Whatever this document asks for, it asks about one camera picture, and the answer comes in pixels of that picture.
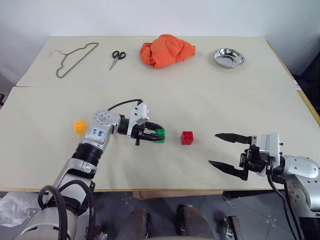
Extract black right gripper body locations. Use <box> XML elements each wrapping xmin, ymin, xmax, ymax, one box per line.
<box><xmin>239</xmin><ymin>144</ymin><xmax>267</xmax><ymax>174</ymax></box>

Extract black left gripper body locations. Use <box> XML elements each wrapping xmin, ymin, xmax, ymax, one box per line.
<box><xmin>131</xmin><ymin>121</ymin><xmax>148</xmax><ymax>146</ymax></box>

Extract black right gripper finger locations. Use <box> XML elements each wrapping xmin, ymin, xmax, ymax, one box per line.
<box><xmin>208</xmin><ymin>160</ymin><xmax>250</xmax><ymax>181</ymax></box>
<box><xmin>214</xmin><ymin>133</ymin><xmax>257</xmax><ymax>146</ymax></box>

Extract green toy building cube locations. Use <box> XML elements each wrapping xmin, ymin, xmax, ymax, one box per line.
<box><xmin>154</xmin><ymin>128</ymin><xmax>167</xmax><ymax>144</ymax></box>

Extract red toy building cube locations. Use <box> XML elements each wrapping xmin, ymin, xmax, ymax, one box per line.
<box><xmin>180</xmin><ymin>130</ymin><xmax>194</xmax><ymax>146</ymax></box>

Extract yellow toy building cube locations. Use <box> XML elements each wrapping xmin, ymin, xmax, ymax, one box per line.
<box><xmin>73</xmin><ymin>120</ymin><xmax>88</xmax><ymax>137</ymax></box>

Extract crumpled orange cloth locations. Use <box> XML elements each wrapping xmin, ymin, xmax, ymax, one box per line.
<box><xmin>139</xmin><ymin>34</ymin><xmax>197</xmax><ymax>69</ymax></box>

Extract round stainless steel bowl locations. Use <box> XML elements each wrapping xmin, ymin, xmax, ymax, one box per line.
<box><xmin>213</xmin><ymin>47</ymin><xmax>246</xmax><ymax>69</ymax></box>

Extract clear plastic bag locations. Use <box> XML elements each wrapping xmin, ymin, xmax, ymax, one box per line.
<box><xmin>0</xmin><ymin>191</ymin><xmax>41</xmax><ymax>228</ymax></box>

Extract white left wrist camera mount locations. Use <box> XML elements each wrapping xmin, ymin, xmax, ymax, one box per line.
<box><xmin>126</xmin><ymin>102</ymin><xmax>151</xmax><ymax>138</ymax></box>

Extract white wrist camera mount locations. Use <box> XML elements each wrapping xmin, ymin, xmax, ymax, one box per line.
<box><xmin>251</xmin><ymin>132</ymin><xmax>284</xmax><ymax>177</ymax></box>
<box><xmin>126</xmin><ymin>102</ymin><xmax>151</xmax><ymax>138</ymax></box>

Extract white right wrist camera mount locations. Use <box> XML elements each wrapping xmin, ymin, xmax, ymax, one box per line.
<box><xmin>251</xmin><ymin>132</ymin><xmax>284</xmax><ymax>177</ymax></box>

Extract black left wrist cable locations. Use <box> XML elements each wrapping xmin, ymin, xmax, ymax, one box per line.
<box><xmin>107</xmin><ymin>98</ymin><xmax>144</xmax><ymax>111</ymax></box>

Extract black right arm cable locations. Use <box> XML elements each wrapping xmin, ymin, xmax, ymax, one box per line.
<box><xmin>265</xmin><ymin>156</ymin><xmax>306</xmax><ymax>240</ymax></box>

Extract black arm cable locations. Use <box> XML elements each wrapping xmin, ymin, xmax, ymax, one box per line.
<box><xmin>37</xmin><ymin>178</ymin><xmax>96</xmax><ymax>240</ymax></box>
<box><xmin>265</xmin><ymin>156</ymin><xmax>306</xmax><ymax>240</ymax></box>

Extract black handled scissors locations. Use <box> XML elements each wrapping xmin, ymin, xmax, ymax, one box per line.
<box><xmin>108</xmin><ymin>50</ymin><xmax>127</xmax><ymax>71</ymax></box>

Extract olive wire clothes hanger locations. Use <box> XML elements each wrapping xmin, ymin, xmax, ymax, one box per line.
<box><xmin>48</xmin><ymin>42</ymin><xmax>100</xmax><ymax>79</ymax></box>

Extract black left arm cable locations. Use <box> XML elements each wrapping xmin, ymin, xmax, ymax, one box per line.
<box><xmin>37</xmin><ymin>178</ymin><xmax>96</xmax><ymax>240</ymax></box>

